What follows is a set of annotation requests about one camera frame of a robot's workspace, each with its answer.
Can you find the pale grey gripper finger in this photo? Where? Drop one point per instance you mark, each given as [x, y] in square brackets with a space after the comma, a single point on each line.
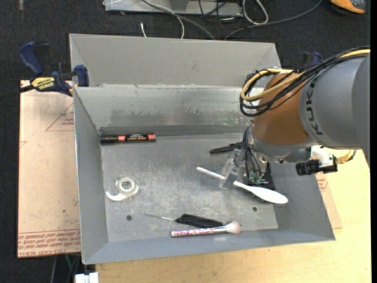
[229, 182]
[233, 163]

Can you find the small black box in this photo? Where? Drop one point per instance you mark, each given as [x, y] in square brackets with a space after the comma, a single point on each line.
[266, 181]

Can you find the white plastic spoon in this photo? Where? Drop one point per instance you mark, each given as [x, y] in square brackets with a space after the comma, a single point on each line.
[265, 194]

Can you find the grey metal bin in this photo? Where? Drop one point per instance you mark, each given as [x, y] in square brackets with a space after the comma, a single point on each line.
[176, 169]

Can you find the pink patterned makeup brush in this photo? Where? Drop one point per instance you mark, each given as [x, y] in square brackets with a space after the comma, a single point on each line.
[203, 231]

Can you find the black and red long stick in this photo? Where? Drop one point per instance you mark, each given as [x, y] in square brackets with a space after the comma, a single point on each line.
[129, 138]

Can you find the brown cardboard board, red print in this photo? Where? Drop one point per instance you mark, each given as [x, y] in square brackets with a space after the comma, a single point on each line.
[47, 164]

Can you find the black cylinder on white bracket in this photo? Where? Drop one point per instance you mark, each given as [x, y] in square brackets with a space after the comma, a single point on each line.
[309, 167]

